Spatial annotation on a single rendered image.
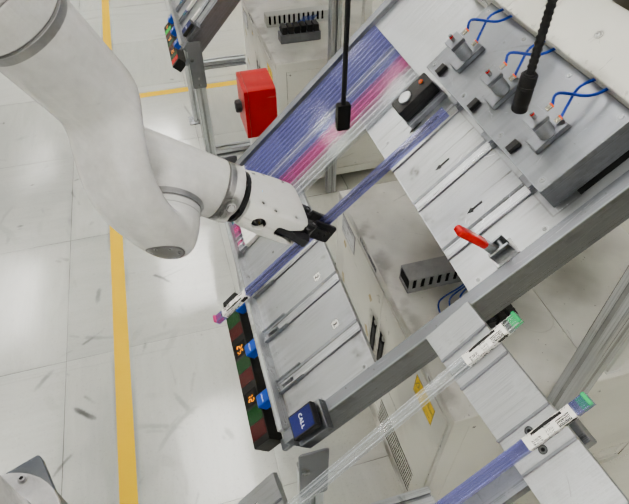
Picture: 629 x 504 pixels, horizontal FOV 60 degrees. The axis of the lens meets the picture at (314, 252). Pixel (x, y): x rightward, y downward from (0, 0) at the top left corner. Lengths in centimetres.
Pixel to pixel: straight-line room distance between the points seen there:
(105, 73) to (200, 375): 140
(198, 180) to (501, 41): 50
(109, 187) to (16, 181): 225
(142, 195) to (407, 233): 89
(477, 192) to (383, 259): 50
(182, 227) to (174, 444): 119
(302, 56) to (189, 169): 149
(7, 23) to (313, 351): 65
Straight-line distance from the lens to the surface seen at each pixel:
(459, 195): 86
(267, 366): 98
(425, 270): 123
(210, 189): 71
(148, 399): 186
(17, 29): 53
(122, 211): 62
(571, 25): 84
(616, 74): 76
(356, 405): 88
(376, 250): 132
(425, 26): 114
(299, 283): 101
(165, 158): 69
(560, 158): 74
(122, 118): 60
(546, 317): 128
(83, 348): 204
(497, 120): 82
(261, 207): 74
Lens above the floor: 156
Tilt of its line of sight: 46 degrees down
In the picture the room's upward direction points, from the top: straight up
